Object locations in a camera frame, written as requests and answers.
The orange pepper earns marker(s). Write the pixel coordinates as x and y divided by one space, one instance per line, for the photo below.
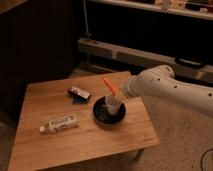
111 87

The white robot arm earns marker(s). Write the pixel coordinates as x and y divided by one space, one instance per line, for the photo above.
159 81

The white ceramic cup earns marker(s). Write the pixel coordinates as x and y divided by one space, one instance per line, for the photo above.
112 104

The black round plate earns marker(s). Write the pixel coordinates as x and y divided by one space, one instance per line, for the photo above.
102 113

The white plastic bottle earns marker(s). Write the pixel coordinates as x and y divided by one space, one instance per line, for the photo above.
59 124

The wooden low table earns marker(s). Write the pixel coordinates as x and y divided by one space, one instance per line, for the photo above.
44 101

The grey baseboard heater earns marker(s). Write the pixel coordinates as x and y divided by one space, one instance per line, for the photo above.
142 58

